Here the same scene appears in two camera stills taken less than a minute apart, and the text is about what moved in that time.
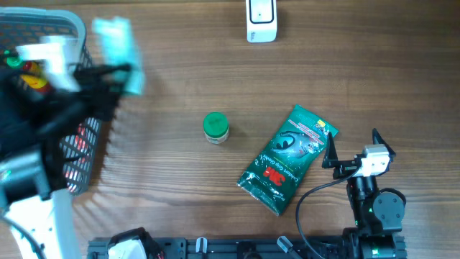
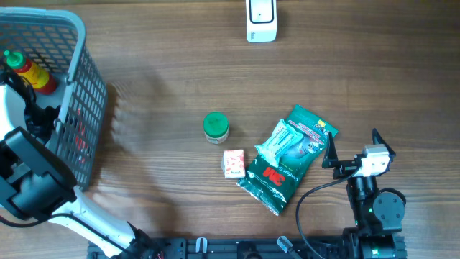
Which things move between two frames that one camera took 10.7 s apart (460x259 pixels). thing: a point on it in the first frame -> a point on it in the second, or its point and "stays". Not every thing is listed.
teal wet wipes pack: (120, 49) -> (282, 139)
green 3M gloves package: (284, 159) stays
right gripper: (330, 161) stays
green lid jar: (215, 127) stays
